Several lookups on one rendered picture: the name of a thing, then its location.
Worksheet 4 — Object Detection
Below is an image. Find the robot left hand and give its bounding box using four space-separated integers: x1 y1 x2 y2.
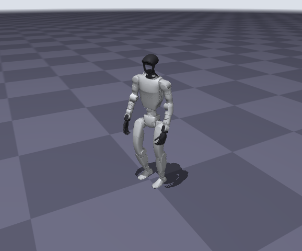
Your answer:
154 125 168 145

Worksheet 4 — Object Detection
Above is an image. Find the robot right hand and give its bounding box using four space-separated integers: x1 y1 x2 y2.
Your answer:
123 115 130 135

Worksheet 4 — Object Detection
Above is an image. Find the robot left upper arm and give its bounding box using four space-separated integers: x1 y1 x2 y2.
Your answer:
159 79 173 110

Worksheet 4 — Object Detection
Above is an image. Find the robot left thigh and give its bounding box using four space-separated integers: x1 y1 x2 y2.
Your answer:
153 120 165 160

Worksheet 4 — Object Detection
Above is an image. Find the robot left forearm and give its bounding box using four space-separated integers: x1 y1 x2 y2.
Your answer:
163 104 173 131

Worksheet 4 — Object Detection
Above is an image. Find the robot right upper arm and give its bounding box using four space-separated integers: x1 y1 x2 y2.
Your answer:
130 74 142 102

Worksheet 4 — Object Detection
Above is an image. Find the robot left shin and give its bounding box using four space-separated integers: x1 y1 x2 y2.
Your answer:
156 152 167 180

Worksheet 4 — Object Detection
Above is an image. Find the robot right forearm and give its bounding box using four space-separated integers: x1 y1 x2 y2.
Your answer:
124 98 135 119

